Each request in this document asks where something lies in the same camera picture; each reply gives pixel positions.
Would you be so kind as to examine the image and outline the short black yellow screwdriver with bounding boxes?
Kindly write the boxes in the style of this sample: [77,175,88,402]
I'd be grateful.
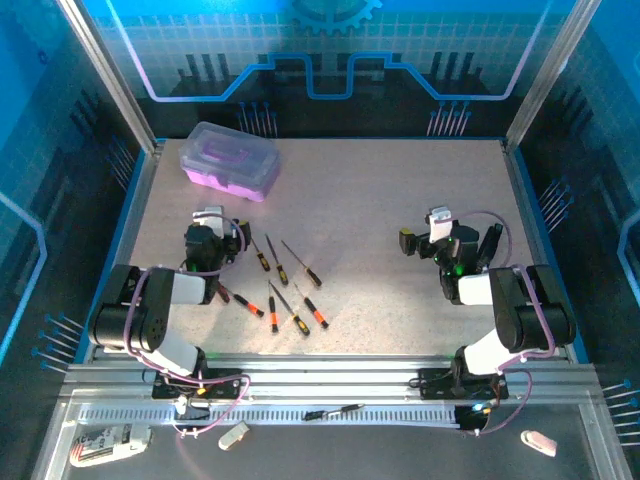
[248,237,272,273]

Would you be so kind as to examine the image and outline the orange black precision screwdriver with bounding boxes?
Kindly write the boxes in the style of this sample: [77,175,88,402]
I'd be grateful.
[219,283,266,319]
[267,280,280,335]
[292,282,331,331]

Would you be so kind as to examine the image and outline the purple toolbox with clear lid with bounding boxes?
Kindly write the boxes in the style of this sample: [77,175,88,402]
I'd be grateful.
[178,121,282,205]

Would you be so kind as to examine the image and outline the long black yellow screwdriver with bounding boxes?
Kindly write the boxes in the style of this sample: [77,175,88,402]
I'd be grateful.
[280,239,324,288]

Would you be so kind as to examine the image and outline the black controller board with LEDs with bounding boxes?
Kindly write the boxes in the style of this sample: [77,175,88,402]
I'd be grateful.
[455,402,495,434]

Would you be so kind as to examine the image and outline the white pink plastic clip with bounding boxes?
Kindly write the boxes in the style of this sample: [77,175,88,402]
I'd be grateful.
[519,429,559,458]

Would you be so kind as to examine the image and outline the white labelled device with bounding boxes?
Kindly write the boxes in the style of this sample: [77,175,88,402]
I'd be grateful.
[68,423,154,469]

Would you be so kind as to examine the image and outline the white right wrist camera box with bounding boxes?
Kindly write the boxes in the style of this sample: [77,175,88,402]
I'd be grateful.
[424,205,454,245]

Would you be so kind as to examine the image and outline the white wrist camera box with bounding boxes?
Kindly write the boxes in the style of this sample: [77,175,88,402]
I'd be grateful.
[424,205,454,245]
[191,204,227,237]

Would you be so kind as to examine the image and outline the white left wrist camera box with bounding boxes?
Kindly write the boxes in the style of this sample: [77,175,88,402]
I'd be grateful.
[191,204,227,237]

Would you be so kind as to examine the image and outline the aluminium table side rail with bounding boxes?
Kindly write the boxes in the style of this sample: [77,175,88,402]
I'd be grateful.
[84,139,167,364]
[501,139,585,364]

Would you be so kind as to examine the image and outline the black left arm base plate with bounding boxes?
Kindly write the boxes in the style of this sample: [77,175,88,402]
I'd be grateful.
[151,366,245,401]

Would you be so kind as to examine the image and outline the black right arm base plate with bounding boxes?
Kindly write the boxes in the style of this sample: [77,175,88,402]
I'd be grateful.
[417,367,510,401]

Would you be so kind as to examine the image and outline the aluminium mounting rail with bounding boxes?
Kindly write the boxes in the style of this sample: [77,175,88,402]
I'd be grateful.
[62,351,601,401]

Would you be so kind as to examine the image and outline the grey slotted cable duct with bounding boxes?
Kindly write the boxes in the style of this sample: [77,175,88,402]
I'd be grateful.
[77,402,464,430]

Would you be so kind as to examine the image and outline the black screwdriver on rail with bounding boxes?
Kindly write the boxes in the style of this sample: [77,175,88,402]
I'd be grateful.
[303,402,366,422]

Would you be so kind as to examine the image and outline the aluminium frame post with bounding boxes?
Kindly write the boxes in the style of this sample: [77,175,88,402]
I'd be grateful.
[503,0,605,151]
[53,0,164,155]

